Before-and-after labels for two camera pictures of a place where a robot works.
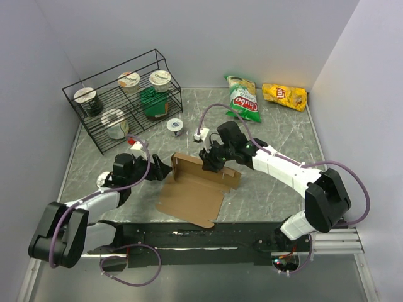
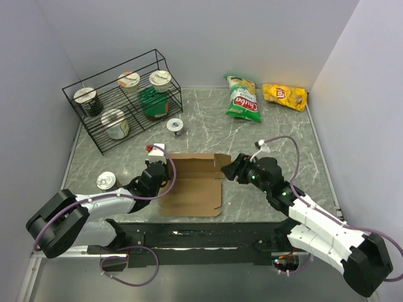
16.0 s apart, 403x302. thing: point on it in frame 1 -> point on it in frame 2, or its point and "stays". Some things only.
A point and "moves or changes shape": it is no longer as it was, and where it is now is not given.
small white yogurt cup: (175, 125) stays
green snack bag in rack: (155, 103) stays
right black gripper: (209, 163) -> (240, 165)
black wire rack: (125, 99) stays
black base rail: (169, 245) stays
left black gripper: (158, 170) -> (166, 175)
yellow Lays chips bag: (291, 97) stays
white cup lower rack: (118, 126) stays
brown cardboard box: (196, 194) moves or changes shape
